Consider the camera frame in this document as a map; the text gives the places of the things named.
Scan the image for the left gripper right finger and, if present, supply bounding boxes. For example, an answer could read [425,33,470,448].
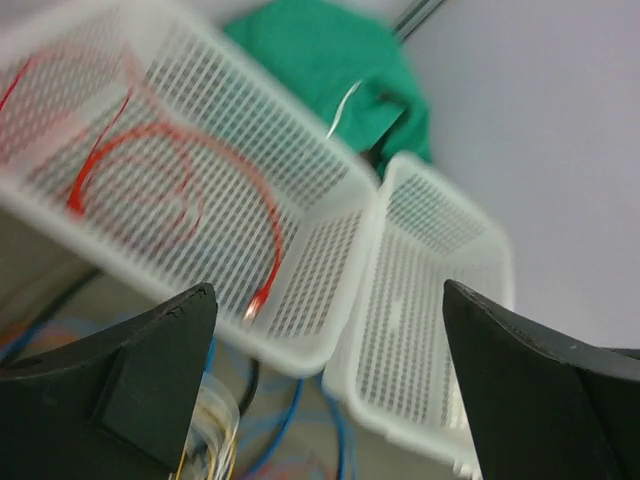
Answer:
[443,280,639,479]

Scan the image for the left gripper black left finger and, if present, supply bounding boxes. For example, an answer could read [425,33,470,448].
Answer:
[1,283,218,480]

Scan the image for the thick red ethernet cable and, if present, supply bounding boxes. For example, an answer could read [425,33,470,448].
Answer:
[67,124,284,326]

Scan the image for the white rectangular basket right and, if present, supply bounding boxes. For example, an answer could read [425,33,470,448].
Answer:
[323,152,515,479]

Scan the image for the white rectangular basket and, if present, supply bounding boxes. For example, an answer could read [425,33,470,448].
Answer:
[323,152,515,479]
[1,1,377,377]

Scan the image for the white rectangular basket centre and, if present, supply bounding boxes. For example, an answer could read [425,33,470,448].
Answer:
[1,1,377,377]

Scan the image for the green cloth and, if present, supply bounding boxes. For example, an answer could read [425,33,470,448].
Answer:
[223,1,432,174]

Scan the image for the blue ethernet cable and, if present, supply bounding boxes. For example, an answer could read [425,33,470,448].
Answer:
[0,319,361,480]

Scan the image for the white grey wire coil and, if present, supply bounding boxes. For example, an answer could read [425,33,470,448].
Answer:
[179,374,241,480]

